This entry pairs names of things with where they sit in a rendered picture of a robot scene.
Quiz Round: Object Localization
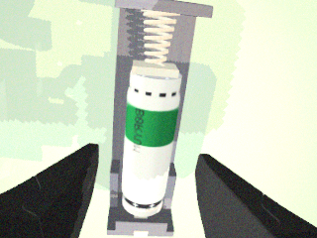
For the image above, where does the white and green battery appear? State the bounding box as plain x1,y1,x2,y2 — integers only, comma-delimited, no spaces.
122,69,182,217

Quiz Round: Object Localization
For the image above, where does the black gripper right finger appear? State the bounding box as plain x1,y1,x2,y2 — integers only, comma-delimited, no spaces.
194,154,317,238

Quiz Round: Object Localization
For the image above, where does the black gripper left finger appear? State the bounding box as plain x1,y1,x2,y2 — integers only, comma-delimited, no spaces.
0,143,99,238

